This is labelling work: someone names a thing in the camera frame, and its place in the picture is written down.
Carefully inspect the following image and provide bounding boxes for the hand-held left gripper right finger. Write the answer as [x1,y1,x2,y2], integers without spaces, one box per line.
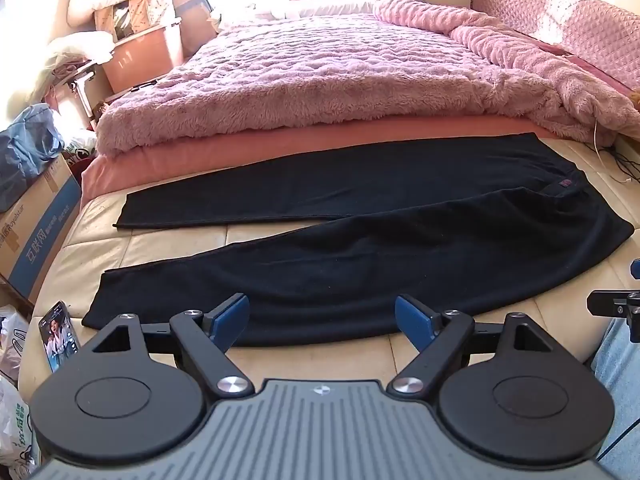
[386,294,558,398]

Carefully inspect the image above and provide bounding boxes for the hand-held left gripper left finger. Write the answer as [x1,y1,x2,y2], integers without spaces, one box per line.
[80,294,256,400]

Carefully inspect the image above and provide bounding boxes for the white plastic bag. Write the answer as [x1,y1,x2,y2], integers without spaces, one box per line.
[0,375,42,480]

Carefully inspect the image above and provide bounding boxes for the smartphone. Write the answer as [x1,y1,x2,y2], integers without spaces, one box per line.
[39,301,82,374]

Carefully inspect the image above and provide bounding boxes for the cream leather bed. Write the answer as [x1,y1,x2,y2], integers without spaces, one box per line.
[17,132,640,411]

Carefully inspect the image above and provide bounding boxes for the pink fluffy blanket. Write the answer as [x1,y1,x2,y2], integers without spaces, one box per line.
[95,0,640,158]

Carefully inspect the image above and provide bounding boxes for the salmon pink bedsheet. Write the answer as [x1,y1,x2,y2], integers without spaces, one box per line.
[81,117,556,206]

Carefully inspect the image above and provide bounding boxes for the cardboard box with blue print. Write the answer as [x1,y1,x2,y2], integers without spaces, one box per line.
[0,152,83,288]

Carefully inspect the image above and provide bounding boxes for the black pants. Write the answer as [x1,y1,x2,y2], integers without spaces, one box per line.
[81,132,636,348]

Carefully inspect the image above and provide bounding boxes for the pink quilted headboard cover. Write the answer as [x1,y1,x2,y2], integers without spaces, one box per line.
[472,0,640,91]

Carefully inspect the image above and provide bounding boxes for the person's leg in jeans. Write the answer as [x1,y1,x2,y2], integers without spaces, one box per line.
[591,319,640,480]

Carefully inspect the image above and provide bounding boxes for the white charging cable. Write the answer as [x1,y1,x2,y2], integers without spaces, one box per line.
[592,119,632,184]

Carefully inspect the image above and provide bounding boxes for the black cable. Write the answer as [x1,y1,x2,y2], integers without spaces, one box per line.
[611,137,640,182]

